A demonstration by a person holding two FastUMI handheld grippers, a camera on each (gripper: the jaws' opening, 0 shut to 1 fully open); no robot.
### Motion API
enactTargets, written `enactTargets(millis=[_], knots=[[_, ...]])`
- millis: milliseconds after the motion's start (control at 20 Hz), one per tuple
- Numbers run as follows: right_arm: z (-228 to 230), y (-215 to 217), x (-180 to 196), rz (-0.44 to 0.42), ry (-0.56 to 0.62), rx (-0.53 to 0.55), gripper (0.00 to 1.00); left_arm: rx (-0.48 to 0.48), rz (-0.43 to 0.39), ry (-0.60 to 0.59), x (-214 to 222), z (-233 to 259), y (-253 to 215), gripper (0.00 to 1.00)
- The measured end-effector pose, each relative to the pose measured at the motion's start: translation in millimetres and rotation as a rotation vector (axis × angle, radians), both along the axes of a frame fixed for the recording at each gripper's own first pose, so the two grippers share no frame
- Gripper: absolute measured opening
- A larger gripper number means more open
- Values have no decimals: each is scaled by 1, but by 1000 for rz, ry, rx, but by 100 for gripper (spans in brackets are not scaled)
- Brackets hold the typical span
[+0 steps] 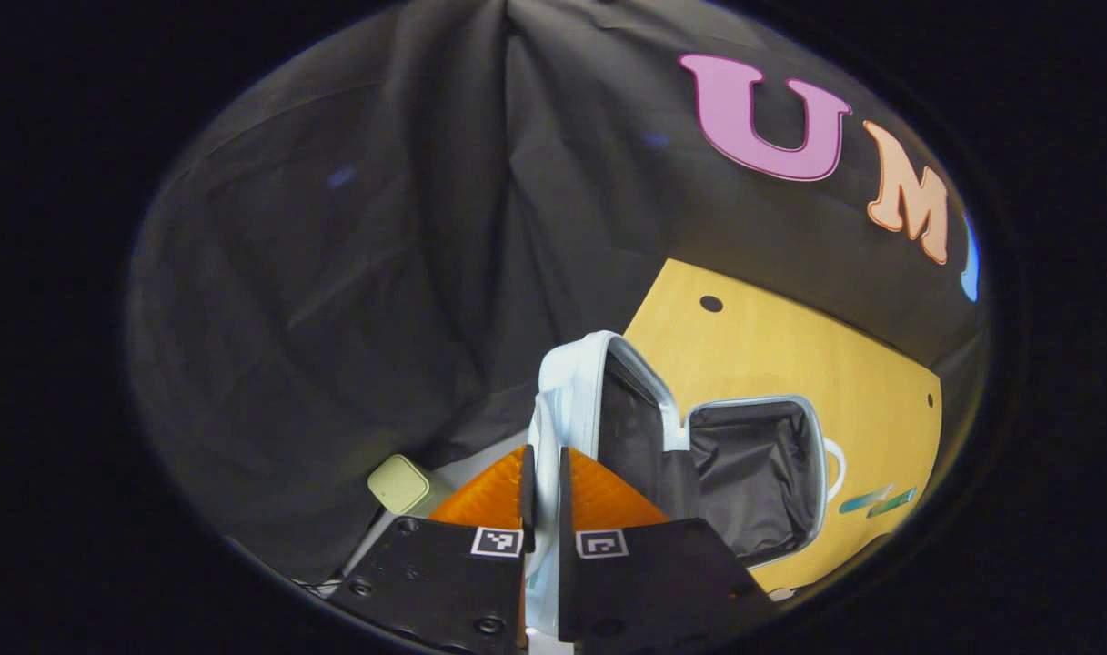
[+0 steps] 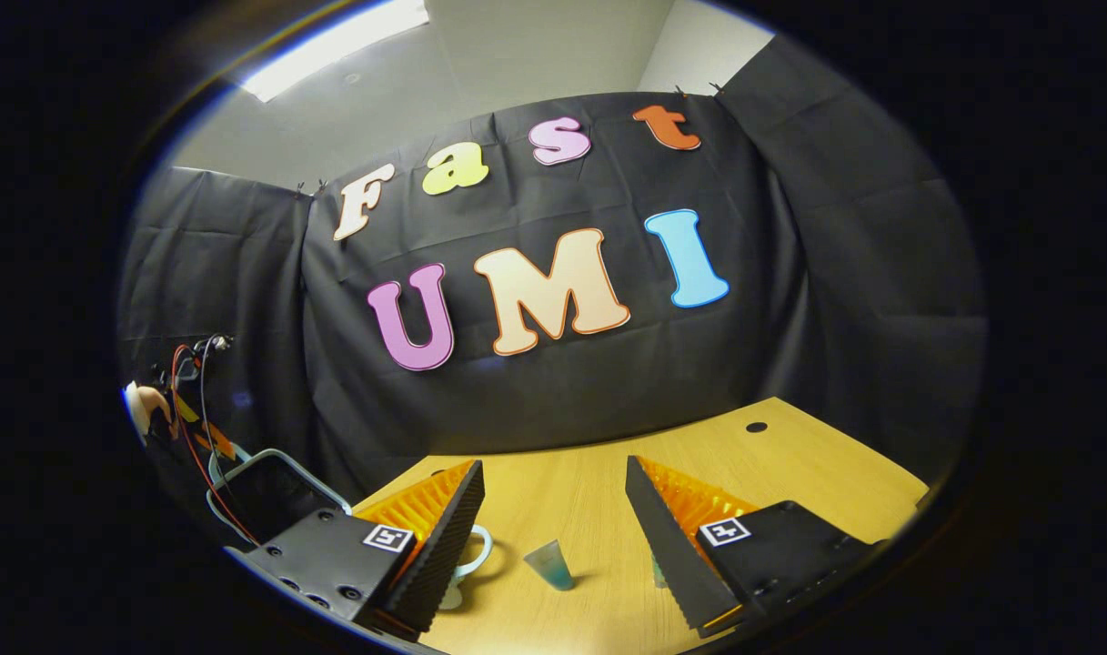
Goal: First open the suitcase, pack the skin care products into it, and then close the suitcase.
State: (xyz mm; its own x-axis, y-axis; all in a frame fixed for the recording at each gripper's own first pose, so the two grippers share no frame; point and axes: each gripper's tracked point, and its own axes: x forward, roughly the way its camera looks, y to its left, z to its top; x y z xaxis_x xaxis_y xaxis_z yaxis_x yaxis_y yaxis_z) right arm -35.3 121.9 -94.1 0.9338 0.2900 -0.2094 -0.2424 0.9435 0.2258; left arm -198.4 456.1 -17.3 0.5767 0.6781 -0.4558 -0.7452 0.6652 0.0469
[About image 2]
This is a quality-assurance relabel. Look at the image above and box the blue skin care bottle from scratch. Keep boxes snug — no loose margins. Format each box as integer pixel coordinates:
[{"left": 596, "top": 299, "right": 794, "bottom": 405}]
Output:
[{"left": 523, "top": 539, "right": 575, "bottom": 591}]

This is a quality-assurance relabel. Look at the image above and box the ceiling light panel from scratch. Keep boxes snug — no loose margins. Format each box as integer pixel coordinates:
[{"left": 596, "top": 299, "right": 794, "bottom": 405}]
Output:
[{"left": 239, "top": 0, "right": 431, "bottom": 103}]

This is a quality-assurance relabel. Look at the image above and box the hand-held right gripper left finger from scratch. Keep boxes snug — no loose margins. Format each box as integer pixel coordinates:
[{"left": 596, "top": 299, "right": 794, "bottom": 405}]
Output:
[{"left": 240, "top": 458, "right": 487, "bottom": 642}]

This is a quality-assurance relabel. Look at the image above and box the light blue suitcase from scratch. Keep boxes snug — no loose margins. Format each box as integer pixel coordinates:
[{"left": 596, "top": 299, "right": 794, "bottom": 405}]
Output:
[{"left": 206, "top": 448, "right": 496, "bottom": 612}]

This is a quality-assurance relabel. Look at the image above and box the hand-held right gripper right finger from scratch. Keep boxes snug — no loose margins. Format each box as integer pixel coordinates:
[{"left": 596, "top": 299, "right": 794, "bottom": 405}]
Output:
[{"left": 624, "top": 455, "right": 883, "bottom": 640}]

